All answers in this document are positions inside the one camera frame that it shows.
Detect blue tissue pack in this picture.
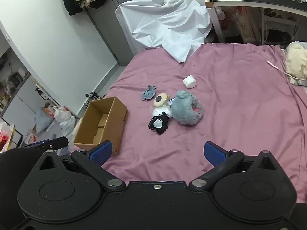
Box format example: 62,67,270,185
168,98,175,107

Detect white paper ball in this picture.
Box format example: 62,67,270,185
183,75,197,89

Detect brown cardboard box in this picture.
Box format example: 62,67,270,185
74,97,128,155

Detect white charging cable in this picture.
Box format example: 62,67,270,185
267,61,307,80

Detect grey fluffy plush toy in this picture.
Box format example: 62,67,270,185
171,90,203,125

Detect small grey fish plush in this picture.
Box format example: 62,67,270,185
141,85,156,101

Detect grey door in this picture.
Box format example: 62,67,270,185
86,0,133,66

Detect pink bed sheet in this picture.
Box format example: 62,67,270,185
104,44,306,203

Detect white plastic bag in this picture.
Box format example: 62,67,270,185
54,106,76,136

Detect white desk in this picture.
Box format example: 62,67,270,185
205,0,306,43

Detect printed paper shopping bag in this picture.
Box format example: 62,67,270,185
233,6,256,43

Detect white draped cloth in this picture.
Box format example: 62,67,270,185
115,0,212,63

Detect clear bag white beads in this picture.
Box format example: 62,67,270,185
153,105,172,118

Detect cream pillow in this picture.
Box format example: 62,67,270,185
285,41,307,87

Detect black lace scrunchie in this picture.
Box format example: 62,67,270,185
148,112,169,135

